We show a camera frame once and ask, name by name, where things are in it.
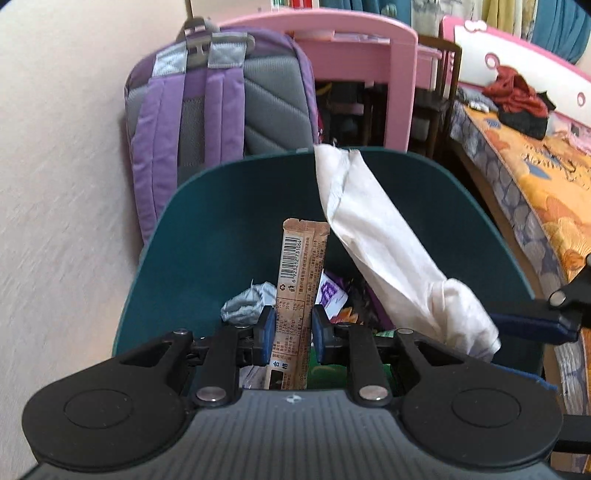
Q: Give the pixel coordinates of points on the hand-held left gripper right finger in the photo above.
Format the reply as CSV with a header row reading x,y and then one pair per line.
x,y
322,334

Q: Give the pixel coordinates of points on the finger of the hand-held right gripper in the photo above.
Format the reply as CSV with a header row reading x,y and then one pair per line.
x,y
535,327

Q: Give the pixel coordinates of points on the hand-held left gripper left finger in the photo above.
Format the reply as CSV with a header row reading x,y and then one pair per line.
x,y
267,334

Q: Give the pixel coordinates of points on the silver wrapper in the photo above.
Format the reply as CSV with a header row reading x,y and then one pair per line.
x,y
244,304

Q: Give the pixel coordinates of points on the purple black chips bag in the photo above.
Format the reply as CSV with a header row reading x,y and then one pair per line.
x,y
358,316

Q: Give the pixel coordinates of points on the white and purple packet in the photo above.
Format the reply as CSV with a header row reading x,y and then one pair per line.
x,y
330,293

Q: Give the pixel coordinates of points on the brown snack wrapper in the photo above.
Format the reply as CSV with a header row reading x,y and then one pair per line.
x,y
300,277

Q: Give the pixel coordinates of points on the white paper bag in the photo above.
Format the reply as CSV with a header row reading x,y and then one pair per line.
x,y
378,230

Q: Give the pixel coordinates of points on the dark teal trash bin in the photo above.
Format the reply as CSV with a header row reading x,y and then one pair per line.
x,y
221,221

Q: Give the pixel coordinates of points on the pink cloth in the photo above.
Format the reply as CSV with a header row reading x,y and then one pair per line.
x,y
570,131

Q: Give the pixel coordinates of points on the black clothes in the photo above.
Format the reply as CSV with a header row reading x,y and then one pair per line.
x,y
521,127

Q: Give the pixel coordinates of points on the purple grey backpack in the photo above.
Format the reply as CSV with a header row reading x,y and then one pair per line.
x,y
268,106

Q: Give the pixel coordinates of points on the red clothes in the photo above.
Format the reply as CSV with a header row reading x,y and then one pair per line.
x,y
515,90

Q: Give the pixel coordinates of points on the grey cloth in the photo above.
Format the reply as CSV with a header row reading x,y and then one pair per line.
x,y
468,95

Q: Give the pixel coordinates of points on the pink desk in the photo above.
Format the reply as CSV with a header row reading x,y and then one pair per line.
x,y
397,92

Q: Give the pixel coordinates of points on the dark wooden chair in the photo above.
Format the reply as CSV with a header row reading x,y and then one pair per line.
x,y
450,69

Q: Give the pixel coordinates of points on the pink white bed headboard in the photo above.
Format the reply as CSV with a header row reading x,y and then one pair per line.
x,y
475,50

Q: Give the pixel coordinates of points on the blue curtain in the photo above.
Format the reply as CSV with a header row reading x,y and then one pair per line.
x,y
563,27
364,9

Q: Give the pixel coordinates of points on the yellow curtain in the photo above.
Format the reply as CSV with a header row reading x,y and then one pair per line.
x,y
501,16

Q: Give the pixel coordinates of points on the white floral curtain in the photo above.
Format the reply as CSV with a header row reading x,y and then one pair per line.
x,y
443,14

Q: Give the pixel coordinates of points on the white bookshelf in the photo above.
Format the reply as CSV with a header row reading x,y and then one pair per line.
x,y
231,7

